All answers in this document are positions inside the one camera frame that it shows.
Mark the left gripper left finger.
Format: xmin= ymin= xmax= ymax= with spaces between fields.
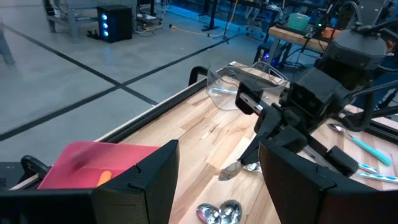
xmin=0 ymin=139 xmax=180 ymax=224

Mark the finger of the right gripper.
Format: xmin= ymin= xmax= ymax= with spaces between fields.
xmin=238 ymin=104 xmax=283 ymax=166
xmin=325 ymin=145 xmax=359 ymax=177

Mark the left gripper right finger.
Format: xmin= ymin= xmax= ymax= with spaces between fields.
xmin=259 ymin=139 xmax=398 ymax=224

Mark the orange handled spoon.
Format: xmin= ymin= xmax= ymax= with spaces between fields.
xmin=96 ymin=170 xmax=113 ymax=187
xmin=218 ymin=161 xmax=244 ymax=182
xmin=219 ymin=199 xmax=243 ymax=224

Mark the computer tower with purple light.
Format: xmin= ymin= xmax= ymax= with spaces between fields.
xmin=254 ymin=43 xmax=282 ymax=68

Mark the wooden top workbench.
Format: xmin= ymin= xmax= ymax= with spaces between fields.
xmin=267 ymin=26 xmax=330 ymax=68

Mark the orange object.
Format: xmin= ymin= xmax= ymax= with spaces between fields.
xmin=322 ymin=27 xmax=341 ymax=40

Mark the red translucent plastic bin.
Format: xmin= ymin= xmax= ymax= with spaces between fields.
xmin=37 ymin=140 xmax=161 ymax=190

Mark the clear plastic bin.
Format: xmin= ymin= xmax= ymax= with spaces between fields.
xmin=206 ymin=60 xmax=290 ymax=111

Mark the teal box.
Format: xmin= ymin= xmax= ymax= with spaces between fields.
xmin=286 ymin=12 xmax=311 ymax=32

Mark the black curved clamp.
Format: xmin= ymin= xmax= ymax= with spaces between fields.
xmin=20 ymin=154 xmax=52 ymax=180
xmin=188 ymin=65 xmax=208 ymax=87

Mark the black desk leg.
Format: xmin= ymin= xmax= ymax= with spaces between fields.
xmin=200 ymin=0 xmax=231 ymax=34

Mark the white power strip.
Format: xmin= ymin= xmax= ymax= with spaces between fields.
xmin=136 ymin=12 xmax=164 ymax=26

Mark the computer tower with blue lights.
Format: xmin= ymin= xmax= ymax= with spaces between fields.
xmin=96 ymin=4 xmax=134 ymax=44

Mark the grey metal bench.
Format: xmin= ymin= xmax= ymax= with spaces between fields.
xmin=0 ymin=17 xmax=16 ymax=65
xmin=42 ymin=0 xmax=100 ymax=44

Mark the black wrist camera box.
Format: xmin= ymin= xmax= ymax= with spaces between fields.
xmin=234 ymin=80 xmax=265 ymax=116

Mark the yellow extension cord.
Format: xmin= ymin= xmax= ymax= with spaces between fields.
xmin=169 ymin=24 xmax=218 ymax=37

